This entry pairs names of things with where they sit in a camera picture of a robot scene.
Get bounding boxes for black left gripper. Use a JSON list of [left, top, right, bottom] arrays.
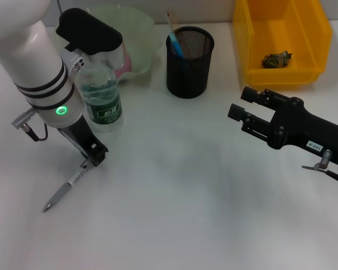
[[57, 116, 109, 168]]

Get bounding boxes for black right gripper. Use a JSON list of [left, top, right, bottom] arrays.
[[227, 86, 338, 167]]

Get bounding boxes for clear green-label water bottle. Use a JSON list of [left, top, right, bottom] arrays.
[[77, 60, 124, 133]]

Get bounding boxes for grey ballpoint pen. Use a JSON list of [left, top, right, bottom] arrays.
[[42, 160, 88, 212]]

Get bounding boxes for green plastic wrapper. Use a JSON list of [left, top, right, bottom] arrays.
[[262, 50, 295, 69]]

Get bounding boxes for blue scissors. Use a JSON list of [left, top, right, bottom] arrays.
[[168, 31, 186, 59]]

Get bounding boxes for pink peach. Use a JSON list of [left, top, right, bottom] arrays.
[[114, 53, 133, 78]]

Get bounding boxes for clear plastic ruler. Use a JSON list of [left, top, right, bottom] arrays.
[[164, 8, 188, 59]]

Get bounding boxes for black mesh pen holder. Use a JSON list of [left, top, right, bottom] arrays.
[[165, 25, 215, 99]]

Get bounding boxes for translucent green fruit plate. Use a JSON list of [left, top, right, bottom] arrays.
[[84, 6, 163, 82]]

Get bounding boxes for yellow plastic bin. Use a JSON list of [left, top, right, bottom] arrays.
[[232, 0, 333, 87]]

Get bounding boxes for grey right gripper cable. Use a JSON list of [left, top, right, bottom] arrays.
[[301, 148, 338, 190]]

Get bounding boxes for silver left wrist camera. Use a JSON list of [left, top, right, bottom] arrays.
[[55, 7, 128, 77]]

